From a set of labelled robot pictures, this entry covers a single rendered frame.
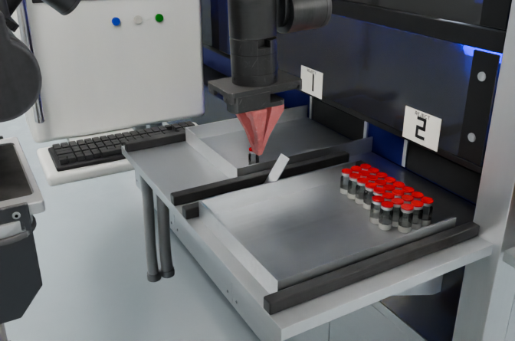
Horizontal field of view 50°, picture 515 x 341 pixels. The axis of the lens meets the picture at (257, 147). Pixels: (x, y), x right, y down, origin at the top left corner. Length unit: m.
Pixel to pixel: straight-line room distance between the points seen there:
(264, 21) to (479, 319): 0.65
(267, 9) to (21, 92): 0.28
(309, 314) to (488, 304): 0.37
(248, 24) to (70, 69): 0.95
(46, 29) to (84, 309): 1.14
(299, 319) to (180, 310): 1.44
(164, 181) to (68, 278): 1.38
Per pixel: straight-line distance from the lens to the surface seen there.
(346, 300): 0.79
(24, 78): 0.53
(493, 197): 0.94
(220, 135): 1.32
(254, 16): 0.64
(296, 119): 1.42
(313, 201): 1.01
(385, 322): 1.26
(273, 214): 0.97
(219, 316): 2.12
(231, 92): 0.64
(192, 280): 2.31
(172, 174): 1.13
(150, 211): 1.87
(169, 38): 1.59
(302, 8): 0.67
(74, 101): 1.56
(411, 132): 1.03
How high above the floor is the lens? 1.36
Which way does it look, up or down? 23 degrees down
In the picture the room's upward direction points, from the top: straight up
